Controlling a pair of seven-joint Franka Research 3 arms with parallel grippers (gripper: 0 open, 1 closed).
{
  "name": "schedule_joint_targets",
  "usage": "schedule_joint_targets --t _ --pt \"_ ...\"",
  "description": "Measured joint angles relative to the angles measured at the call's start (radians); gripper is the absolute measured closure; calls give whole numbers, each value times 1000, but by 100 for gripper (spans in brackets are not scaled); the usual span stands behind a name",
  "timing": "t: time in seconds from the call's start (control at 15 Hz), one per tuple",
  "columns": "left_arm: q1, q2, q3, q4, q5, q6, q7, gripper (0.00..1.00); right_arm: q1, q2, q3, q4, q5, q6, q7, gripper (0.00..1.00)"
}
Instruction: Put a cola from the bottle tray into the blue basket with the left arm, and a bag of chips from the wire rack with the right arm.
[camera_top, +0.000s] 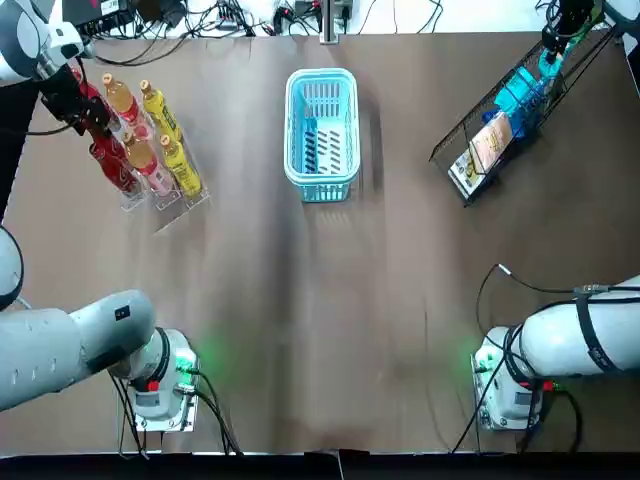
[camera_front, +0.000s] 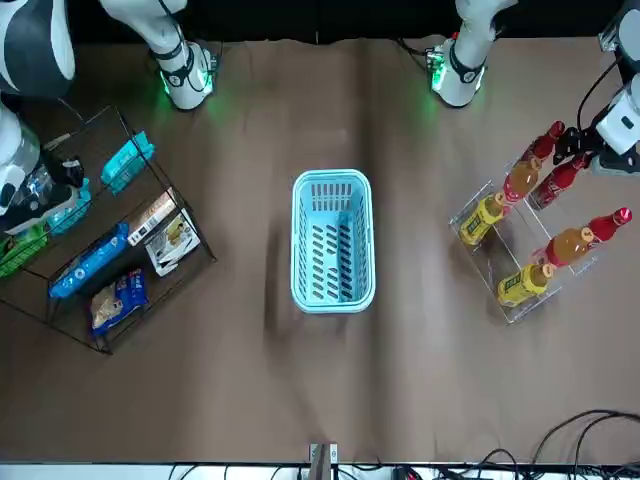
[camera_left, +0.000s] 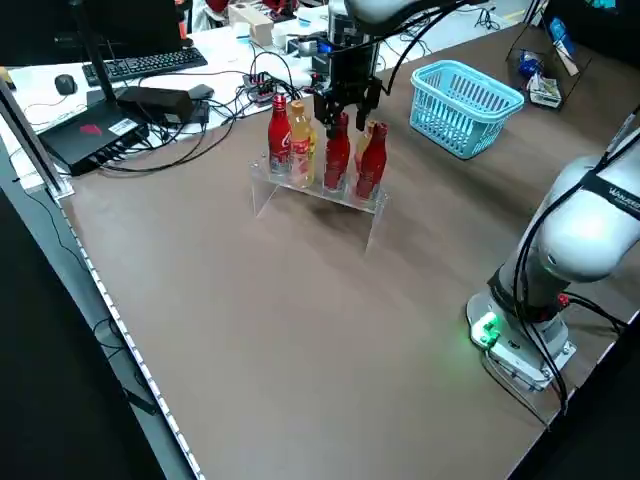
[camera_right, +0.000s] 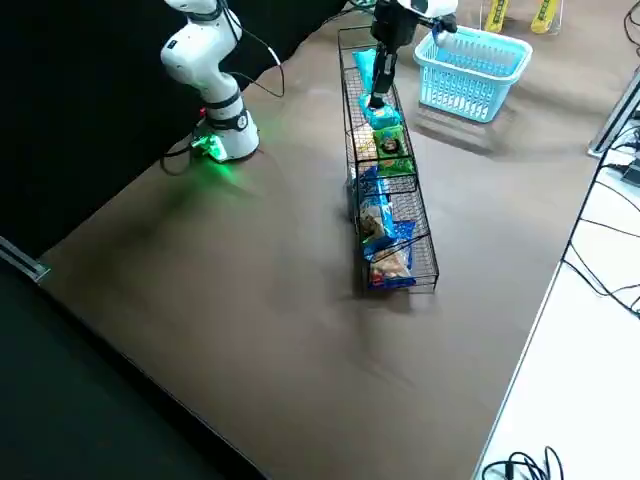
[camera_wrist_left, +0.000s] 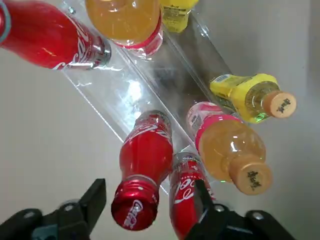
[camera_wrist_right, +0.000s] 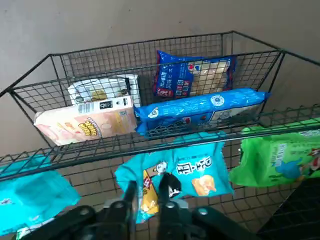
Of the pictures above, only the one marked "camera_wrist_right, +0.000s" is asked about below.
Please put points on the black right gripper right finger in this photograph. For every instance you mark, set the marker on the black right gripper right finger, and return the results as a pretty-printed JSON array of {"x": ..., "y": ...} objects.
[{"x": 200, "y": 225}]

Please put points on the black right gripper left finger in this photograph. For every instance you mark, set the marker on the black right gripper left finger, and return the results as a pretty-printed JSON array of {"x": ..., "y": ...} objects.
[{"x": 75, "y": 225}]

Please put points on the teal chips bag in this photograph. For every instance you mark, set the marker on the teal chips bag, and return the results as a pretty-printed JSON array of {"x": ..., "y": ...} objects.
[
  {"x": 32, "y": 192},
  {"x": 195, "y": 162}
]

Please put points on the green chips bag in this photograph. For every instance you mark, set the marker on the green chips bag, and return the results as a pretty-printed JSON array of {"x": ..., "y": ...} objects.
[{"x": 270, "y": 160}]

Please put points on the dark blue snack bag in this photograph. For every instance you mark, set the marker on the dark blue snack bag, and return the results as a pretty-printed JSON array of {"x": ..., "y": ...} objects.
[{"x": 175, "y": 77}]

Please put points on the pink snack box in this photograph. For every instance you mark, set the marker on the pink snack box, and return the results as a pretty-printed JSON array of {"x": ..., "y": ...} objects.
[{"x": 87, "y": 125}]

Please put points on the long blue cracker pack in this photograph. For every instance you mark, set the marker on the long blue cracker pack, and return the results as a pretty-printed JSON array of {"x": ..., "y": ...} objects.
[{"x": 200, "y": 110}]

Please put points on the white snack box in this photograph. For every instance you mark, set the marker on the white snack box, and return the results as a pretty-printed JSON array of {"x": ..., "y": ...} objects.
[{"x": 100, "y": 87}]

